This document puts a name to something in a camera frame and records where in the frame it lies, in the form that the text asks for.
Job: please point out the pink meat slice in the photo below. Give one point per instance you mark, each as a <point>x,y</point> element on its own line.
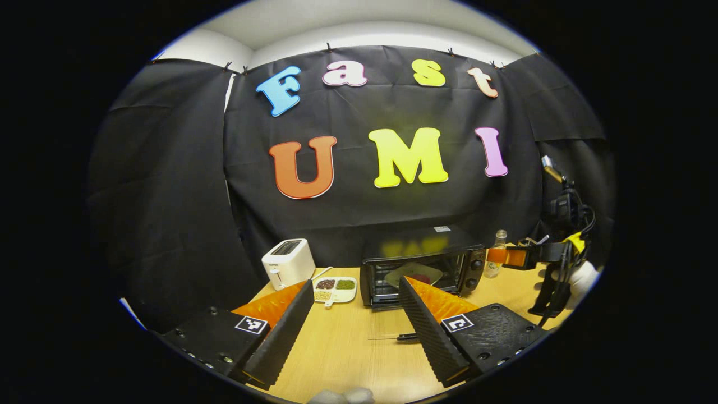
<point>422,278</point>

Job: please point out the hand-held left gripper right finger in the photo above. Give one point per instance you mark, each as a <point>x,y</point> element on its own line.
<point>429,336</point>

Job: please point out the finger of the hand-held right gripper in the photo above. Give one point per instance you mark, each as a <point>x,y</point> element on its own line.
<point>499,256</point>

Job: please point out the thin pale utensil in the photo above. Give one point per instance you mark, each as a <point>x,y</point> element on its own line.
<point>324,272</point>

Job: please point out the white divided dish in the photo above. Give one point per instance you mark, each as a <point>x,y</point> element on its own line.
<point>335,292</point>

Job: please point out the white toaster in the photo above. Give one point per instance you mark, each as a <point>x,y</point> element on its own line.
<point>289,264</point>

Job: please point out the clear bottle with yellow label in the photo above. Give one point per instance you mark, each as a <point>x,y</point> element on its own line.
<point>493,270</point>

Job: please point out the white square plate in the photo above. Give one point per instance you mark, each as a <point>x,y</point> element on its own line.
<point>426,269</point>

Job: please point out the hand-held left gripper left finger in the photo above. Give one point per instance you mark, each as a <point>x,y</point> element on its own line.
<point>280,336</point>

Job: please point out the black electric oven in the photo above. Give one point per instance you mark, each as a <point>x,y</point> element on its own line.
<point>420,247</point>

